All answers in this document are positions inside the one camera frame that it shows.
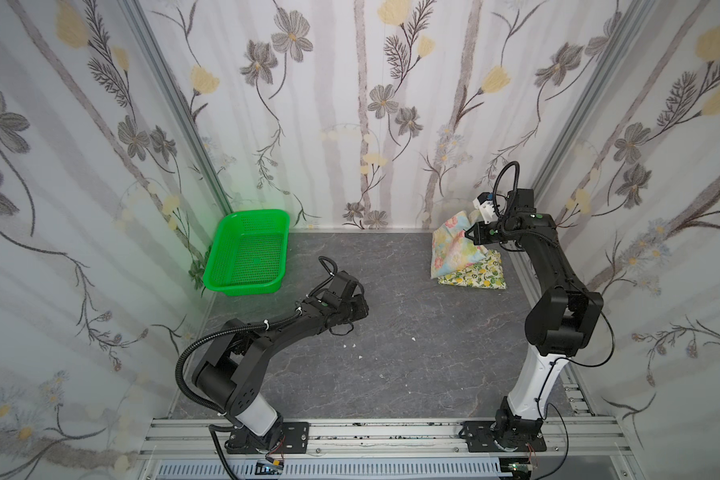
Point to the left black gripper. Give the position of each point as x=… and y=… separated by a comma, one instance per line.
x=355, y=305

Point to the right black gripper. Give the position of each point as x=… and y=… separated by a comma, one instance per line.
x=477, y=234

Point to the pastel floral skirt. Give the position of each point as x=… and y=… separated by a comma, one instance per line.
x=451, y=250

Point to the lemon print yellow skirt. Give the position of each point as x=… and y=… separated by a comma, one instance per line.
x=487, y=273

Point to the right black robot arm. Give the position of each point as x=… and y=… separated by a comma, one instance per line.
x=560, y=323

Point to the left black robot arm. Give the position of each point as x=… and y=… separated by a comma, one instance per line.
x=225, y=370

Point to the green plastic basket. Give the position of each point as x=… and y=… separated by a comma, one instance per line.
x=248, y=253

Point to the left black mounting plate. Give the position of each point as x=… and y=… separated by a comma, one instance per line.
x=282, y=438

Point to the black mounting plate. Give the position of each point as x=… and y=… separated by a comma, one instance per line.
x=282, y=438
x=484, y=437

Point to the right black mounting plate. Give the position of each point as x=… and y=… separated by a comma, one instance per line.
x=484, y=437

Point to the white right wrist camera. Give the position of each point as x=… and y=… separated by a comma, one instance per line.
x=484, y=204

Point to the white slotted cable duct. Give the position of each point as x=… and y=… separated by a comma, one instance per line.
x=374, y=468

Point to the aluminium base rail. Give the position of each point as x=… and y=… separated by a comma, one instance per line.
x=387, y=438

